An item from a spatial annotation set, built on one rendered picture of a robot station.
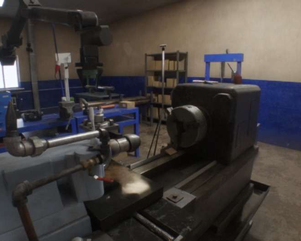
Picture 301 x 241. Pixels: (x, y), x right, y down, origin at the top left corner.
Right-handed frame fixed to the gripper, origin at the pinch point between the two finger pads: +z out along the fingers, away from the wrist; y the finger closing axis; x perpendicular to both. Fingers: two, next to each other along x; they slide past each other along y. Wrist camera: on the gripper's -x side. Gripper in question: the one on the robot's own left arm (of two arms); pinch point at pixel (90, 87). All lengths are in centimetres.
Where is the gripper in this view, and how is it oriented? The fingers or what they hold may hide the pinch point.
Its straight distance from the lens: 76.3
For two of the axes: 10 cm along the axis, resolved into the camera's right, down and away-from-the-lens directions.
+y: 9.3, -0.8, 3.5
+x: -3.6, -2.1, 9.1
